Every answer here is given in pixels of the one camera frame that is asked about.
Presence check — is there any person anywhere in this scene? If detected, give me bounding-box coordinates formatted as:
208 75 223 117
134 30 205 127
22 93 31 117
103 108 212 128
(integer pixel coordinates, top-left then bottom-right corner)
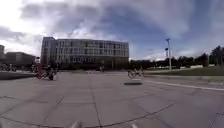
127 65 146 80

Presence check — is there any dark round manhole cover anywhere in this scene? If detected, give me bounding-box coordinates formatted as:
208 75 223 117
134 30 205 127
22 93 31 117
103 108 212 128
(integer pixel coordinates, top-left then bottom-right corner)
123 81 144 86

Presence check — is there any large grey glass building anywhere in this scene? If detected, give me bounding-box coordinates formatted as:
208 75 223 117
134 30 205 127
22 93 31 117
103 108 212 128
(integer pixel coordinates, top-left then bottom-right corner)
40 36 130 71

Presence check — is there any grey concrete slab pavement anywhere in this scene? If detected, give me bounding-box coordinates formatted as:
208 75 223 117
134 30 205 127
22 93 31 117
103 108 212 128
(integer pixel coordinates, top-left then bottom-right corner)
0 71 224 128

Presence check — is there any tall pale pole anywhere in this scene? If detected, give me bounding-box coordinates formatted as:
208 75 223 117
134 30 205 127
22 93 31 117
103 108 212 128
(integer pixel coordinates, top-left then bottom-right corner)
164 38 173 72

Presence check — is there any row of dark trees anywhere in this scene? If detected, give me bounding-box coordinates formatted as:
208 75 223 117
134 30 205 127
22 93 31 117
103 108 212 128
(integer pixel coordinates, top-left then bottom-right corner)
129 45 224 70

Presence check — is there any grass strip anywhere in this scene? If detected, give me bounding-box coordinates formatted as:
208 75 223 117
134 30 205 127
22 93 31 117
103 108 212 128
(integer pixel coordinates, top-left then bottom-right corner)
145 66 224 77

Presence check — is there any low dark building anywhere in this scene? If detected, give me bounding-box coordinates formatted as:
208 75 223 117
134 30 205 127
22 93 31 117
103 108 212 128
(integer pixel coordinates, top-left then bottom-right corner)
0 44 37 71

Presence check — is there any low dark wall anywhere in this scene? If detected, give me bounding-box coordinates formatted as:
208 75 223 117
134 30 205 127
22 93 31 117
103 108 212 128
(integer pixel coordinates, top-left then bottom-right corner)
0 70 36 81

